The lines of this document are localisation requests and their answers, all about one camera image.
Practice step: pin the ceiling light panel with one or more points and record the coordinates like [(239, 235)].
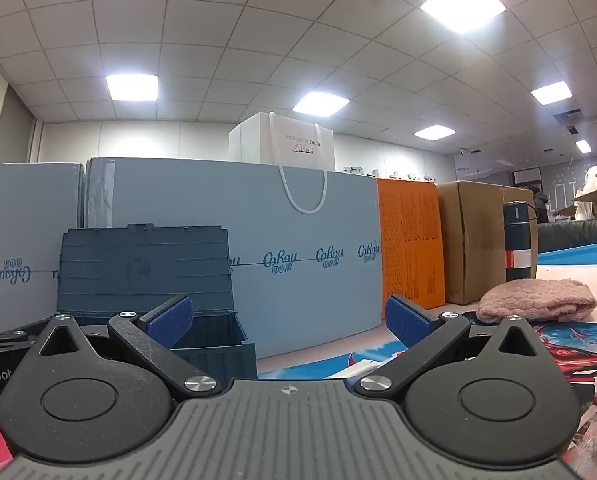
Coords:
[(132, 88), (435, 132), (551, 93), (583, 146), (321, 103), (462, 6)]

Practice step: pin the white paper shopping bag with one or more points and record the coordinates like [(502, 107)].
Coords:
[(283, 142)]

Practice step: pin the dark thermos bottle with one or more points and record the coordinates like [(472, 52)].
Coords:
[(520, 240)]

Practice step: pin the black sofa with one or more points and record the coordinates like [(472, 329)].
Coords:
[(578, 235)]

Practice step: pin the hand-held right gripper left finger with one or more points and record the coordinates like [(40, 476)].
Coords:
[(171, 321)]

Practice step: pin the orange cardboard box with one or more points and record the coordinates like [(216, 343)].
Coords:
[(411, 245)]

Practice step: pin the ceiling air vent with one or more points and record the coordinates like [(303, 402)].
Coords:
[(569, 116)]

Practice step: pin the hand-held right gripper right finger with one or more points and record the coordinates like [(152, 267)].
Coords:
[(407, 322)]

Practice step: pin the dark blue plastic storage box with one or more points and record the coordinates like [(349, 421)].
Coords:
[(143, 265)]

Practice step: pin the pink knitted hat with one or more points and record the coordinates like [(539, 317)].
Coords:
[(535, 300)]

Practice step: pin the brown cardboard box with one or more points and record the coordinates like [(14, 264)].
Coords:
[(471, 240)]

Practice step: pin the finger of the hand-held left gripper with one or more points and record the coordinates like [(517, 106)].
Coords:
[(18, 332)]

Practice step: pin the blue plastic bin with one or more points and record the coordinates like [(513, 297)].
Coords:
[(573, 255)]

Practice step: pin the printed desk mat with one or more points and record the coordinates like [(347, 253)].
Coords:
[(578, 350)]

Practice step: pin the large blue-grey cardboard box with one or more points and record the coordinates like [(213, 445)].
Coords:
[(298, 240)]

